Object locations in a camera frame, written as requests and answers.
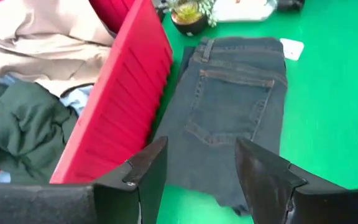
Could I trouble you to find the small artificial potted plant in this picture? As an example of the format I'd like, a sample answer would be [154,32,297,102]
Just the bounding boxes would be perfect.
[163,0,219,37]

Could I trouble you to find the dark green garment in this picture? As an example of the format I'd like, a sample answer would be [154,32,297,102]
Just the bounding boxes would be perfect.
[0,81,80,185]

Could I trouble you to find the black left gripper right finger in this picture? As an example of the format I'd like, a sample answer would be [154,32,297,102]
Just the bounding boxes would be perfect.
[234,136,358,224]

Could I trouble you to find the dark blue denim jeans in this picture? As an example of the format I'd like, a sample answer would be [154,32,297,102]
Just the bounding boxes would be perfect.
[152,36,288,217]

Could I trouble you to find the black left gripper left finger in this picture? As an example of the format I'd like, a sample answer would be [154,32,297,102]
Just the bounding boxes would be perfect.
[0,136,169,224]

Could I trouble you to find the white paper tag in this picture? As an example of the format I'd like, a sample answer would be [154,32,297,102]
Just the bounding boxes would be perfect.
[279,37,305,62]

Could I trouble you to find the beige garment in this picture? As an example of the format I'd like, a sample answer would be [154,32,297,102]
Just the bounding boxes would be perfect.
[0,0,115,98]

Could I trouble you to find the orange and white card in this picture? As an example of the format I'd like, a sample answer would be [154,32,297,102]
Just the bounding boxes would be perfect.
[211,0,278,23]

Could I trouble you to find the green table mat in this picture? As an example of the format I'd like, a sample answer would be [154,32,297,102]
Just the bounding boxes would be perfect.
[149,0,358,224]

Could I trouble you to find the red plastic laundry bin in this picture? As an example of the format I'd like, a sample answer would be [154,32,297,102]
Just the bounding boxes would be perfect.
[0,0,174,185]

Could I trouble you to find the pale blue denim garment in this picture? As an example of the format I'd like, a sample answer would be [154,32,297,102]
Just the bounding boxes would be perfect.
[0,73,94,118]

